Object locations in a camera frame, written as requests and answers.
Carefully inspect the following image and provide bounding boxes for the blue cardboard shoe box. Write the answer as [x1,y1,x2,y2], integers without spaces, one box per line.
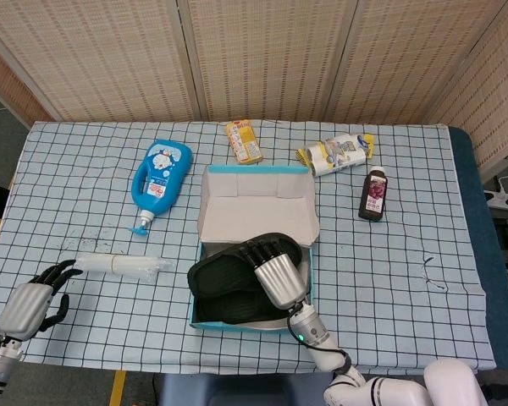
[188,164,321,335]

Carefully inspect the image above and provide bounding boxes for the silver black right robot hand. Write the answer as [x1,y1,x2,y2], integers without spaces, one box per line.
[238,239,312,310]

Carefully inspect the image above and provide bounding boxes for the white yellow bag roll pack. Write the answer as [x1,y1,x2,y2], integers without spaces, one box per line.
[295,132,376,178]

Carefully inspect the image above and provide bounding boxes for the white stand foot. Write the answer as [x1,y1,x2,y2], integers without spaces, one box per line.
[484,175,508,211]

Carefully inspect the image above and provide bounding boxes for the blue padded table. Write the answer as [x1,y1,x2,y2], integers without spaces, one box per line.
[448,126,508,369]

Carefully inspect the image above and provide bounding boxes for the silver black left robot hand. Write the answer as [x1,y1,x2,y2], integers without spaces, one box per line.
[0,260,84,342]

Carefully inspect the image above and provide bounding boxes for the blue pump detergent bottle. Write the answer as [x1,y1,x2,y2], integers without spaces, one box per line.
[129,140,194,239]

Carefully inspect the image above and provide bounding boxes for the dark juice bottle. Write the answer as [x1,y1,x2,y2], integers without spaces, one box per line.
[358,165,389,222]

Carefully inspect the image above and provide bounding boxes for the clear plastic bundle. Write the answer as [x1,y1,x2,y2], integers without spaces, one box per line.
[75,252,174,283]

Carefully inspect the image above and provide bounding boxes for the blue checkered tablecloth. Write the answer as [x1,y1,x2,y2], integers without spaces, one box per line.
[0,120,499,376]

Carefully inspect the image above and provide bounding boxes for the woven bamboo folding screen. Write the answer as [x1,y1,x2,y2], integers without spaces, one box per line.
[0,0,508,170]

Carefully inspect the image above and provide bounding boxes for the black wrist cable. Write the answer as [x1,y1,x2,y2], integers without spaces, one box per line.
[286,310,353,376]

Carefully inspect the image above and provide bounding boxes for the black slipper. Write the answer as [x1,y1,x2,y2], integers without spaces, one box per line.
[187,231,304,299]
[193,291,289,326]

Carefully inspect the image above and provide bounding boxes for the yellow snack packet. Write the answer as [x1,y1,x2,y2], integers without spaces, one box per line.
[224,119,265,166]

